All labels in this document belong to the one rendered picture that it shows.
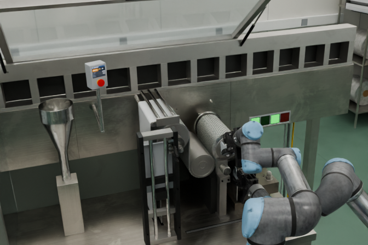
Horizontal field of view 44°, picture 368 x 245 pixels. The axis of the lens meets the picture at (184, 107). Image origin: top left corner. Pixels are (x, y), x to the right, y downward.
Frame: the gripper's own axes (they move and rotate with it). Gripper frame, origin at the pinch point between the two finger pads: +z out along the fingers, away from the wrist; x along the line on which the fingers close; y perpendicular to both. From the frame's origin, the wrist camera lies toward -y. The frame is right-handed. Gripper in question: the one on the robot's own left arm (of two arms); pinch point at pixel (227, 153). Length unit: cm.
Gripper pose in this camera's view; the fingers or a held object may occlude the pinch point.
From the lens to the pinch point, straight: 206.3
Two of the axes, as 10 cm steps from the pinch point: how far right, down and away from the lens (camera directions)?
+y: -2.1, -9.4, 2.6
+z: -2.2, 3.1, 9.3
